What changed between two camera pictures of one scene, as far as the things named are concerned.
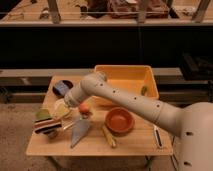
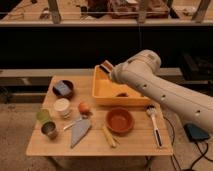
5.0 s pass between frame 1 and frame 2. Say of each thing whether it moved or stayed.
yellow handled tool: stayed
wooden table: stayed
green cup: stayed
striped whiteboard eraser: moved
